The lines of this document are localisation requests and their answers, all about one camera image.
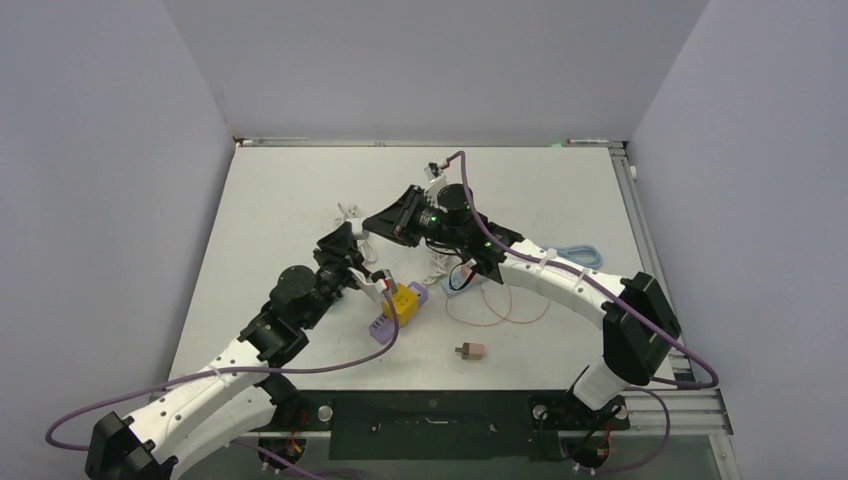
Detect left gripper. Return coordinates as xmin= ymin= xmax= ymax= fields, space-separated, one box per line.
xmin=300 ymin=224 xmax=371 ymax=331

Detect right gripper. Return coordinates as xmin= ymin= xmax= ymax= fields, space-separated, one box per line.
xmin=362 ymin=187 xmax=465 ymax=251

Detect small white wall charger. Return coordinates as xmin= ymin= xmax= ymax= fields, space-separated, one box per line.
xmin=348 ymin=218 xmax=369 ymax=241

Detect yellow cube socket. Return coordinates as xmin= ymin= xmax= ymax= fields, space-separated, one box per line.
xmin=382 ymin=284 xmax=422 ymax=327

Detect light blue power strip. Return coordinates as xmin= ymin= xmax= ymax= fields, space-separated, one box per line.
xmin=439 ymin=272 xmax=487 ymax=298

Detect purple power strip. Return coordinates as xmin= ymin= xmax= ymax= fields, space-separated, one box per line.
xmin=368 ymin=282 xmax=429 ymax=345

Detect thin pink charging cable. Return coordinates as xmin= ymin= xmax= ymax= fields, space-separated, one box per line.
xmin=445 ymin=281 xmax=552 ymax=328

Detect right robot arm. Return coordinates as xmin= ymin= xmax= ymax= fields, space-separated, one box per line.
xmin=363 ymin=184 xmax=681 ymax=428

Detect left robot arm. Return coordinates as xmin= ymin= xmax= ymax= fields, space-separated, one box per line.
xmin=85 ymin=221 xmax=370 ymax=479

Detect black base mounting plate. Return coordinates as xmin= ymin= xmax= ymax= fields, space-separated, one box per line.
xmin=255 ymin=390 xmax=630 ymax=463

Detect white coiled cable left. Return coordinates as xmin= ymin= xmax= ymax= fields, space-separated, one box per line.
xmin=334 ymin=202 xmax=379 ymax=266

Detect white coiled cable with plug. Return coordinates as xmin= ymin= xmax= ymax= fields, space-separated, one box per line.
xmin=422 ymin=248 xmax=458 ymax=287

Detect brown wall charger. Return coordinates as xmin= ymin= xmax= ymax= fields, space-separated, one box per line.
xmin=454 ymin=342 xmax=486 ymax=361

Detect light blue coiled cable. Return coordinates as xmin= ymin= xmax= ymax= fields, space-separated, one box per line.
xmin=543 ymin=243 xmax=605 ymax=270

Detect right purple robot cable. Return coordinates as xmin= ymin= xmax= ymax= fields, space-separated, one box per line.
xmin=445 ymin=150 xmax=721 ymax=476

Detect aluminium right frame rail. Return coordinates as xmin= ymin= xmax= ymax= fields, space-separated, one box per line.
xmin=608 ymin=140 xmax=698 ymax=391

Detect aluminium frame rail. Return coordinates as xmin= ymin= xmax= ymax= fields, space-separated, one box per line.
xmin=608 ymin=140 xmax=698 ymax=391
xmin=255 ymin=390 xmax=732 ymax=435

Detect aluminium front frame rail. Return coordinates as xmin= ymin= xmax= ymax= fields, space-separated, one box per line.
xmin=255 ymin=390 xmax=732 ymax=435

